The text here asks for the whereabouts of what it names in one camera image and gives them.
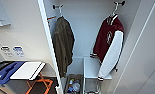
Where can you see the grey drawer basket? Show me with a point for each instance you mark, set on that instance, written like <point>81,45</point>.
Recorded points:
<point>91,88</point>

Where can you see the olive green jacket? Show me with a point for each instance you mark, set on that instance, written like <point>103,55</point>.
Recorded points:
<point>63,43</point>

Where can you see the white label orange stripe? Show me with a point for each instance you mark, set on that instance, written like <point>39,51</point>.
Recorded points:
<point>51,17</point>

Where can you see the grey storage bin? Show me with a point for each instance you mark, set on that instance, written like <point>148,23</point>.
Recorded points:
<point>66,86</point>

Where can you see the black wardrobe hook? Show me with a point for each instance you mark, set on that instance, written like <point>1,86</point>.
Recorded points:
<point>121,3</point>
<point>55,6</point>

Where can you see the clear plastic bottle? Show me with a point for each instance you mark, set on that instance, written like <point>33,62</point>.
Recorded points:
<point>76,87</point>

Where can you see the maroon varsity jacket white sleeves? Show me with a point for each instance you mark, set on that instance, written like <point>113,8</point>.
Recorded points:
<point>108,33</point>

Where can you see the white wall plate blue print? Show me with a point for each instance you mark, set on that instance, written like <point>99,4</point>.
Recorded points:
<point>18,51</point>

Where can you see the orange table frame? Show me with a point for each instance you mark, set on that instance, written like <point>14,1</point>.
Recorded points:
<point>43,80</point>

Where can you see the small bottle blue label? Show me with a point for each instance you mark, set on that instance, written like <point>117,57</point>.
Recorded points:
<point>71,82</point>

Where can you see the white wardrobe body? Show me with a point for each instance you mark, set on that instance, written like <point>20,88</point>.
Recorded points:
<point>86,26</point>

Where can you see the white folding table top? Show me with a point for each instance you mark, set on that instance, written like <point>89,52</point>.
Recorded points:
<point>26,70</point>

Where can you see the white inner cabinet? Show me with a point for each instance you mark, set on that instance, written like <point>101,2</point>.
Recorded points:
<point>91,66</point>

